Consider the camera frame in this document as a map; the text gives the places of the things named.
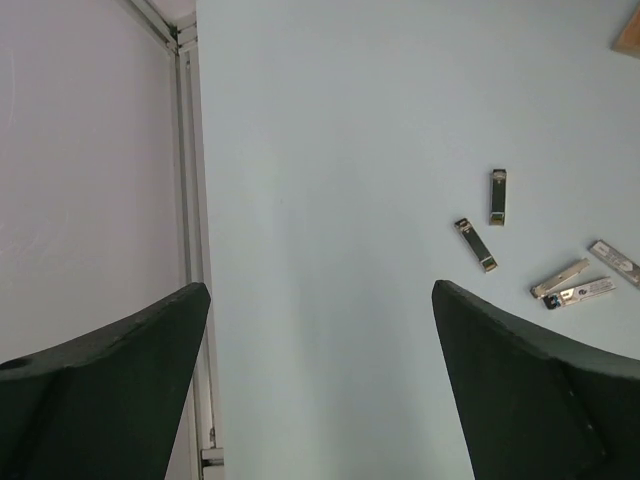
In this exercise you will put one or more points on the silver SFP module upright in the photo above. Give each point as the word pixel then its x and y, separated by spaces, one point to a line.
pixel 498 197

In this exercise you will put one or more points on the silver SFP module tilted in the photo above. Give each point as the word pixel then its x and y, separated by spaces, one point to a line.
pixel 480 251

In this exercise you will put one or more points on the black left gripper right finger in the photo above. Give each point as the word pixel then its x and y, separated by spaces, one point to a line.
pixel 534 404

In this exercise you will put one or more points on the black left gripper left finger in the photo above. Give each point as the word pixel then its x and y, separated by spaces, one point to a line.
pixel 105 405

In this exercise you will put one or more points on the silver SFP module on pair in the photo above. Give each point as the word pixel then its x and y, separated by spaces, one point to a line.
pixel 559 278

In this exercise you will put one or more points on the SFP module blue latch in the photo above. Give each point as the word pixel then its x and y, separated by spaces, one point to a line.
pixel 579 293

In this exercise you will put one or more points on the aluminium frame post left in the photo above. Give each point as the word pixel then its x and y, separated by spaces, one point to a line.
pixel 180 39

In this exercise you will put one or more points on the wooden base board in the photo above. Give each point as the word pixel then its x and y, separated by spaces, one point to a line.
pixel 628 41

